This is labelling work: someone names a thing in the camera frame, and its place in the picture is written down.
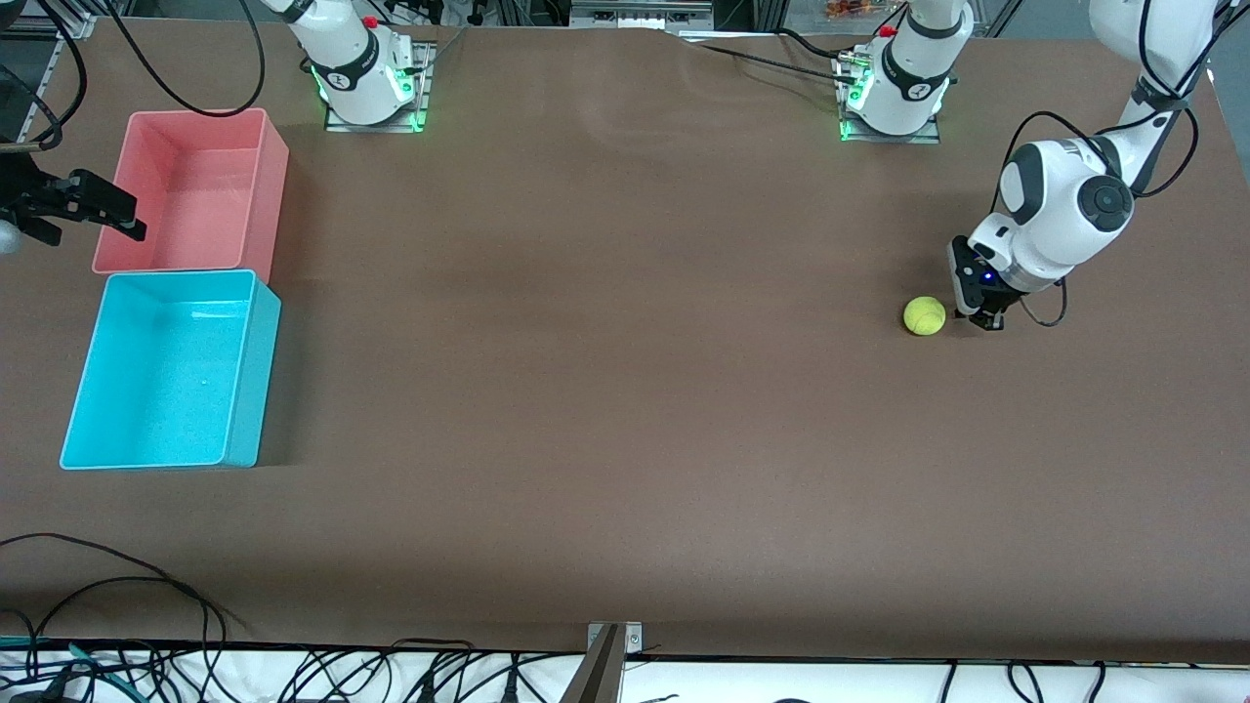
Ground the brown table cover sheet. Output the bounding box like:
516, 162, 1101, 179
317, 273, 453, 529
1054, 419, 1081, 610
0, 18, 1250, 665

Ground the aluminium frame profile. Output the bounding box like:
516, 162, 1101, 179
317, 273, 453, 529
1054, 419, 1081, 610
569, 0, 714, 30

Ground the aluminium table edge rail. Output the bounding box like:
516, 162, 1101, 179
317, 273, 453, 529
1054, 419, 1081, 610
20, 12, 99, 138

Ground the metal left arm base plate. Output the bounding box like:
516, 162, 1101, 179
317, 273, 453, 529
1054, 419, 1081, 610
838, 54, 941, 145

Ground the teal cable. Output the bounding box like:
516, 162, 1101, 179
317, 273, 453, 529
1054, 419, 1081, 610
0, 635, 133, 680

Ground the small silver metal bracket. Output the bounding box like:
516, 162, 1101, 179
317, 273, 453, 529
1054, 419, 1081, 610
587, 622, 644, 653

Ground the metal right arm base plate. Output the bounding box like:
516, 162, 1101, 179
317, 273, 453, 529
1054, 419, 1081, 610
323, 41, 432, 134

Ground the long black loose cable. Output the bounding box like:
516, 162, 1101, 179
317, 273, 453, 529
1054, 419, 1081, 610
0, 532, 250, 636
24, 576, 228, 675

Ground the yellow-green tennis ball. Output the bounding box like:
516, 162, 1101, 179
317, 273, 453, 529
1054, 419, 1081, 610
903, 296, 946, 337

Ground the black cable to arm base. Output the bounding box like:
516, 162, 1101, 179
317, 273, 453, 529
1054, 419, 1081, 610
684, 37, 860, 87
776, 27, 846, 58

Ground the grey metal bar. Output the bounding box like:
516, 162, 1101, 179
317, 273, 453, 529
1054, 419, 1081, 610
559, 625, 626, 703

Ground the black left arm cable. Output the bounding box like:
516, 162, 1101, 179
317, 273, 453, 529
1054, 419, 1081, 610
998, 0, 1227, 328

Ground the pink plastic bin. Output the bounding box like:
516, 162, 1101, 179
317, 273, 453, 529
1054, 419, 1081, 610
92, 107, 291, 287

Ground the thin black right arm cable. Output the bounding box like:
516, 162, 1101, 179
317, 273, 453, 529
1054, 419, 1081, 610
0, 0, 87, 152

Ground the blue plastic bin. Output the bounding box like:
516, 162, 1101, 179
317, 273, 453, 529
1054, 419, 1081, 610
60, 269, 282, 472

